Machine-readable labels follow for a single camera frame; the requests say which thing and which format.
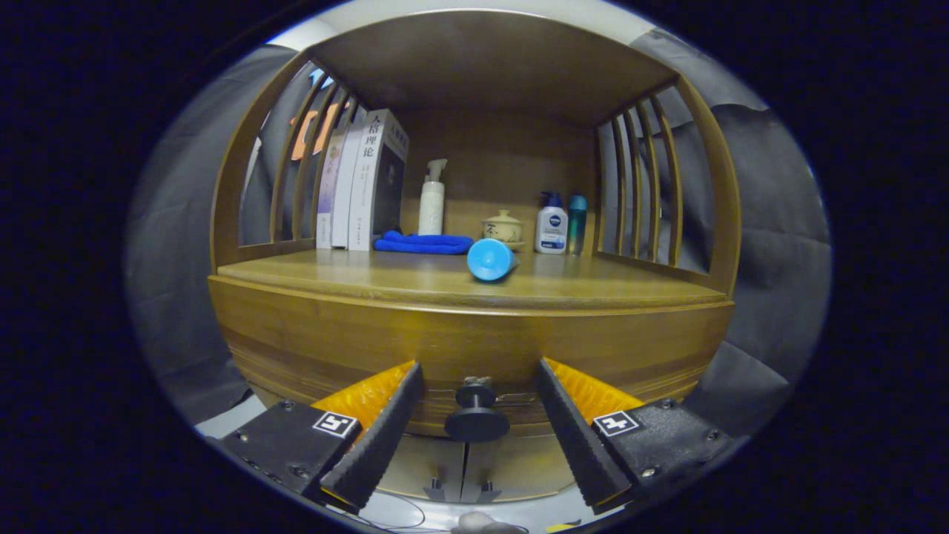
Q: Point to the blue folded cloth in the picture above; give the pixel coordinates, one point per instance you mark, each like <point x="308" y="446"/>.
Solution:
<point x="422" y="242"/>

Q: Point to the yellow floor tape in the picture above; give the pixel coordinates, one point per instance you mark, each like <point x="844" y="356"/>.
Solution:
<point x="560" y="527"/>

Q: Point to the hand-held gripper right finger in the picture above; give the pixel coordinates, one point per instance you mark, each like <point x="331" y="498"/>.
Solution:
<point x="582" y="445"/>

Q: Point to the beige lidded ceramic teacup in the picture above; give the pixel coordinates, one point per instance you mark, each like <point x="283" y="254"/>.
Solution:
<point x="503" y="226"/>

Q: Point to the blue white cosmetic tube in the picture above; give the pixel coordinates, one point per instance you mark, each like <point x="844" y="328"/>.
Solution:
<point x="489" y="259"/>

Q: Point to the wooden countertop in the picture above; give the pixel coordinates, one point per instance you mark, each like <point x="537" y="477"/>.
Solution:
<point x="593" y="285"/>

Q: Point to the white lotion bottle blue cap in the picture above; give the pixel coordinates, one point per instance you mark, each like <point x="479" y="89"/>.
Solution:
<point x="551" y="226"/>

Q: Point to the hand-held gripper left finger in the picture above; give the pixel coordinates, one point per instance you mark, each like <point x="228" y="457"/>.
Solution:
<point x="378" y="445"/>

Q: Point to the black round drawer knob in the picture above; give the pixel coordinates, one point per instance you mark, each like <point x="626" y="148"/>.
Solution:
<point x="476" y="415"/>

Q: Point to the thin white book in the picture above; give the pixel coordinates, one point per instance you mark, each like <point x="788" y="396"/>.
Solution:
<point x="345" y="185"/>

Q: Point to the slim teal bottle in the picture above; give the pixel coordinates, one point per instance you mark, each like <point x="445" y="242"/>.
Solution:
<point x="577" y="222"/>

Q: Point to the wooden drawer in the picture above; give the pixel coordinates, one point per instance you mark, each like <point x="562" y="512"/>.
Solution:
<point x="474" y="334"/>

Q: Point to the purple spine book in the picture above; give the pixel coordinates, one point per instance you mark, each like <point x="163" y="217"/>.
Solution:
<point x="328" y="193"/>

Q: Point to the white pump bottle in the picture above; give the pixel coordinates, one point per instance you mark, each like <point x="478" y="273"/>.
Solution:
<point x="431" y="204"/>

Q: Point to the wooden cabinet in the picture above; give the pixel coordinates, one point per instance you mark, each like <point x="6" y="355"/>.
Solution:
<point x="504" y="156"/>

